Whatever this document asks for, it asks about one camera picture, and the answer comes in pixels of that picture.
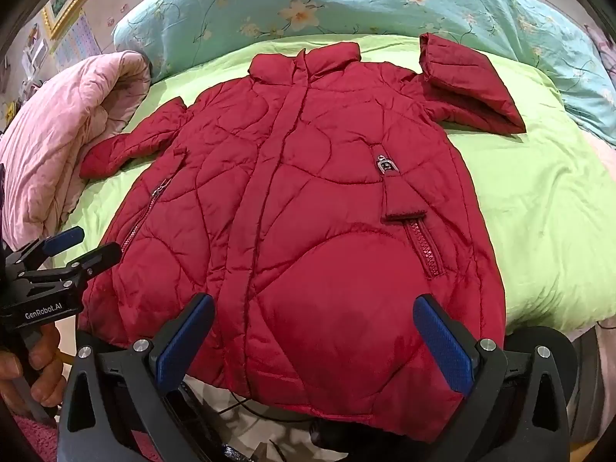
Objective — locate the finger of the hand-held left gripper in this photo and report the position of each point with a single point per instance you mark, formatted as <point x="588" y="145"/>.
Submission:
<point x="98" y="256"/>
<point x="62" y="240"/>

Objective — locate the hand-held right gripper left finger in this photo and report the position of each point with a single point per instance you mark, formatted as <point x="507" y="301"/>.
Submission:
<point x="186" y="341"/>

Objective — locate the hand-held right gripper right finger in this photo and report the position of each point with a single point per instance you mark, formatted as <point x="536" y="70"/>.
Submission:
<point x="445" y="346"/>

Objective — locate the red puffer jacket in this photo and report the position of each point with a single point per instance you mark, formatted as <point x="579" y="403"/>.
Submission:
<point x="308" y="192"/>

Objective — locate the person's left hand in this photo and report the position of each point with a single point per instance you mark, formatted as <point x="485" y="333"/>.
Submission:
<point x="41" y="361"/>

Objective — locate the pink quilt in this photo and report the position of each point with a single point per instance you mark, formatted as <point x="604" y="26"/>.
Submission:
<point x="48" y="144"/>

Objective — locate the pink fluffy rug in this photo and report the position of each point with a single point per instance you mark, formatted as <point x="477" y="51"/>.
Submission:
<point x="33" y="438"/>

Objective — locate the light green bed sheet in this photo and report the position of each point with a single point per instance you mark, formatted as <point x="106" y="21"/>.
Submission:
<point x="529" y="178"/>

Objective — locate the gold framed picture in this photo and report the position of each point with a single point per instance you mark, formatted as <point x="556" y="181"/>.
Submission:
<point x="54" y="18"/>

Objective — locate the pastel wall chart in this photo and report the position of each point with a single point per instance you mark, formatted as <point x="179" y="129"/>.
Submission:
<point x="77" y="41"/>

